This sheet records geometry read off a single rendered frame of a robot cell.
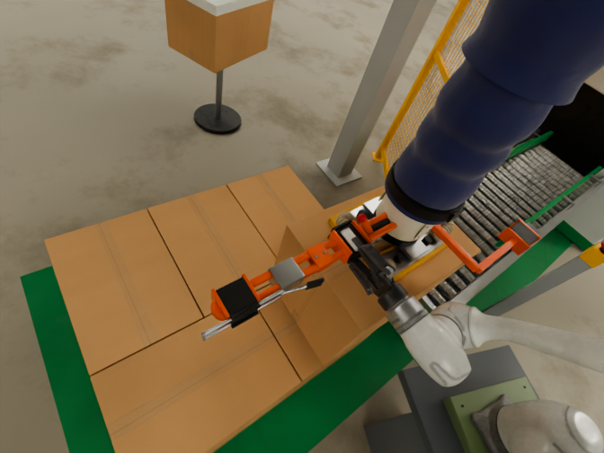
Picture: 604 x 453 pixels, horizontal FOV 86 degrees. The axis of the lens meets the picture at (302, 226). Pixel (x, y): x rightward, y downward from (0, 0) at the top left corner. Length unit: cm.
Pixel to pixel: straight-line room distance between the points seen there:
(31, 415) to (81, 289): 68
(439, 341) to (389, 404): 126
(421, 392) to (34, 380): 165
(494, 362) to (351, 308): 70
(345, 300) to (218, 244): 74
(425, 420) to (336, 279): 54
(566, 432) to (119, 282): 148
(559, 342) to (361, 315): 44
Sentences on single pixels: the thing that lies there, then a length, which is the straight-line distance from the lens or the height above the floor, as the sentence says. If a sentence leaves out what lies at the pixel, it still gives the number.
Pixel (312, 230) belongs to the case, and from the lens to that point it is 106.
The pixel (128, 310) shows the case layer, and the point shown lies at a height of 54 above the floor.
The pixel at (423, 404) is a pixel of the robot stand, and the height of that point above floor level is 75.
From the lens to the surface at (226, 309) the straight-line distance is 73.
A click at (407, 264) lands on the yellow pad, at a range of 109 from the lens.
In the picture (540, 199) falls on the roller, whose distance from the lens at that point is 286.
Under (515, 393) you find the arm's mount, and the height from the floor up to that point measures 78.
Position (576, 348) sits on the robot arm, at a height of 133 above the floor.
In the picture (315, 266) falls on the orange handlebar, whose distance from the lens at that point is 82.
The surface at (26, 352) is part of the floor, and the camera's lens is 207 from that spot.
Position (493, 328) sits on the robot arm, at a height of 117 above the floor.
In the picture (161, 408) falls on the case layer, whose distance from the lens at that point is 129.
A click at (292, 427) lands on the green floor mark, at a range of 187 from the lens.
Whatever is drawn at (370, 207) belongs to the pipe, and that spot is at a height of 105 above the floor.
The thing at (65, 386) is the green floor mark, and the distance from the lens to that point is 196.
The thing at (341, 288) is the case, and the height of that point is 100.
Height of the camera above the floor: 182
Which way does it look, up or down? 51 degrees down
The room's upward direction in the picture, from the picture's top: 22 degrees clockwise
